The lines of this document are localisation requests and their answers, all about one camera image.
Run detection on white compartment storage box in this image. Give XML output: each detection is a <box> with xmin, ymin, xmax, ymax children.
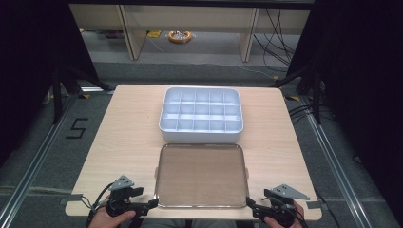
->
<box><xmin>158</xmin><ymin>85</ymin><xmax>244</xmax><ymax>144</ymax></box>

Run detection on black floor cables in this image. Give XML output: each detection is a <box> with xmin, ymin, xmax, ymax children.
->
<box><xmin>287</xmin><ymin>104</ymin><xmax>319</xmax><ymax>125</ymax></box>

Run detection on white floor cable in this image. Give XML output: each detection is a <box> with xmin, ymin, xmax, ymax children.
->
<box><xmin>236</xmin><ymin>65</ymin><xmax>280</xmax><ymax>81</ymax></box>

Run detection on black curtain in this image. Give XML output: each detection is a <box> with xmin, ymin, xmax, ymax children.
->
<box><xmin>0</xmin><ymin>0</ymin><xmax>100</xmax><ymax>167</ymax></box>
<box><xmin>285</xmin><ymin>0</ymin><xmax>403</xmax><ymax>219</ymax></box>

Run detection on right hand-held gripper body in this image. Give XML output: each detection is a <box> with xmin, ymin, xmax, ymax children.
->
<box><xmin>263</xmin><ymin>183</ymin><xmax>311</xmax><ymax>228</ymax></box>

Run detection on grey tape strip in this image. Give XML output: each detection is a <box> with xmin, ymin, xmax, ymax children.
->
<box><xmin>59</xmin><ymin>193</ymin><xmax>85</xmax><ymax>206</ymax></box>
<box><xmin>305</xmin><ymin>200</ymin><xmax>324</xmax><ymax>210</ymax></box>

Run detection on orange ring-shaped object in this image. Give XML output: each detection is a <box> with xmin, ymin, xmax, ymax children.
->
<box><xmin>167</xmin><ymin>29</ymin><xmax>193</xmax><ymax>45</ymax></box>

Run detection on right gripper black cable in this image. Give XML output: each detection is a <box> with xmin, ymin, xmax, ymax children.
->
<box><xmin>269</xmin><ymin>196</ymin><xmax>310</xmax><ymax>228</ymax></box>

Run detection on person's left hand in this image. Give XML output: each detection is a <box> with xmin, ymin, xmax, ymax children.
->
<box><xmin>87</xmin><ymin>204</ymin><xmax>137</xmax><ymax>228</ymax></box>

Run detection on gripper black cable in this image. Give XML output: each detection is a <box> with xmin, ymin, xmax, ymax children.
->
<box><xmin>269</xmin><ymin>196</ymin><xmax>310</xmax><ymax>228</ymax></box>
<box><xmin>81</xmin><ymin>182</ymin><xmax>116</xmax><ymax>228</ymax></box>

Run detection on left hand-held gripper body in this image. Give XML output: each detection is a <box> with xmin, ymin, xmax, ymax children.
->
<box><xmin>106</xmin><ymin>175</ymin><xmax>143</xmax><ymax>219</ymax></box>

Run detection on clear plastic lid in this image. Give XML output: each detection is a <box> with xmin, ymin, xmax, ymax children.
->
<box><xmin>154</xmin><ymin>142</ymin><xmax>250</xmax><ymax>209</ymax></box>

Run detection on black metal stand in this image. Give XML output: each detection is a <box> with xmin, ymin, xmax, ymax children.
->
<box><xmin>51</xmin><ymin>64</ymin><xmax>115</xmax><ymax>125</ymax></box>
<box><xmin>270</xmin><ymin>64</ymin><xmax>325</xmax><ymax>125</ymax></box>

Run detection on bundle of black cables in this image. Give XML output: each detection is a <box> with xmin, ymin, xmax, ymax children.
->
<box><xmin>252</xmin><ymin>8</ymin><xmax>297</xmax><ymax>69</ymax></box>

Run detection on aluminium floor rail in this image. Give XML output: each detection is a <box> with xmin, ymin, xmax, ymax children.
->
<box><xmin>0</xmin><ymin>91</ymin><xmax>81</xmax><ymax>224</ymax></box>
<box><xmin>300</xmin><ymin>95</ymin><xmax>383</xmax><ymax>228</ymax></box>

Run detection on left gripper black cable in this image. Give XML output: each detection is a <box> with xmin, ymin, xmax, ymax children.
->
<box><xmin>81</xmin><ymin>182</ymin><xmax>116</xmax><ymax>228</ymax></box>

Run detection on person's right hand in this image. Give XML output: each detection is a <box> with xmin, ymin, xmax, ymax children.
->
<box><xmin>263</xmin><ymin>200</ymin><xmax>306</xmax><ymax>228</ymax></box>

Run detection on light wooden desk frame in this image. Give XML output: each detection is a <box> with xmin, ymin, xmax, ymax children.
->
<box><xmin>68</xmin><ymin>3</ymin><xmax>312</xmax><ymax>63</ymax></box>

